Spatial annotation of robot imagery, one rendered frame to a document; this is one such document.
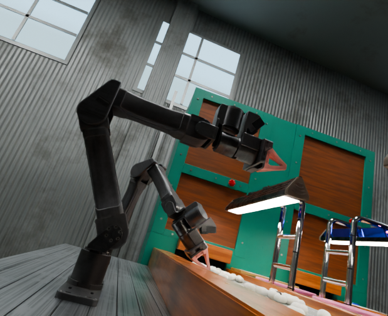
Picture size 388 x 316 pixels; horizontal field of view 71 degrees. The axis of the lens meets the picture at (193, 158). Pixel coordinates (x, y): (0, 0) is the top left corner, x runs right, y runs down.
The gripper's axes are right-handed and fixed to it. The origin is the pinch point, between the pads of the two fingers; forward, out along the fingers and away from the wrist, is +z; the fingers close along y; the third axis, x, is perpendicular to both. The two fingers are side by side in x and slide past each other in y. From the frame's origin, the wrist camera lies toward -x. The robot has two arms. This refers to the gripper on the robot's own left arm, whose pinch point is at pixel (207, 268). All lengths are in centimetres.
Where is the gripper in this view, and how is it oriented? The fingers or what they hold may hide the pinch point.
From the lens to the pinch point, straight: 103.6
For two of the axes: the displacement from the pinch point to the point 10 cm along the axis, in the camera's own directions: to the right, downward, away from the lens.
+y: -2.2, 2.7, 9.4
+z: 5.5, 8.3, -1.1
